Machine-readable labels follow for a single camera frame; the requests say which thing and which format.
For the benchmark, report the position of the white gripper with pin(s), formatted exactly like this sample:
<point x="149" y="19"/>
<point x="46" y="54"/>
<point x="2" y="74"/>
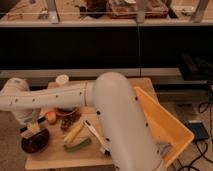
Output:
<point x="26" y="116"/>

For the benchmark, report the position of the yellow and black eraser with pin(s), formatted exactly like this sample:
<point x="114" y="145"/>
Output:
<point x="33" y="127"/>

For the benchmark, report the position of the dark purple bowl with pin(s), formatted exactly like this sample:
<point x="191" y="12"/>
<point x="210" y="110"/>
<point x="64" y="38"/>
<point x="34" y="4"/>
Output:
<point x="36" y="142"/>

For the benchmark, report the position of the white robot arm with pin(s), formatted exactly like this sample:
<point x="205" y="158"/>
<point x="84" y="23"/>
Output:
<point x="122" y="119"/>

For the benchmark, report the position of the orange apple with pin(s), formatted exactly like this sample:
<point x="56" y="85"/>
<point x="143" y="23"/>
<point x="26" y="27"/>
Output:
<point x="50" y="117"/>

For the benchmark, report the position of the orange shallow dish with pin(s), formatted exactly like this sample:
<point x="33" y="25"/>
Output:
<point x="65" y="112"/>

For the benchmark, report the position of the yellow corn cob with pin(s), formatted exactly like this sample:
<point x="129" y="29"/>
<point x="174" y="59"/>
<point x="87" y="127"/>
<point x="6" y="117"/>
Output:
<point x="73" y="133"/>

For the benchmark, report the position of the white cup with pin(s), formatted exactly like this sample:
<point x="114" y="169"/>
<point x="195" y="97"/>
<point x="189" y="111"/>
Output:
<point x="62" y="80"/>

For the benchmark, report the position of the wooden board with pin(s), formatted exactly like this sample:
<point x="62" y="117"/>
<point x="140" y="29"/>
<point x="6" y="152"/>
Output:
<point x="60" y="153"/>

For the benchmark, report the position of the green cucumber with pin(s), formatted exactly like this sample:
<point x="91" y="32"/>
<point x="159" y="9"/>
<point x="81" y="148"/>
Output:
<point x="79" y="146"/>

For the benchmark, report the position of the yellow plastic bin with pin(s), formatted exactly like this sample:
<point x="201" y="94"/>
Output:
<point x="165" y="127"/>

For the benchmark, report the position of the blue foot pedal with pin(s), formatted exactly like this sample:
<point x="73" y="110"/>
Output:
<point x="199" y="131"/>

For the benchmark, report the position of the white handled brush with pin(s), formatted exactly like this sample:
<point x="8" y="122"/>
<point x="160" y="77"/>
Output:
<point x="104" y="147"/>

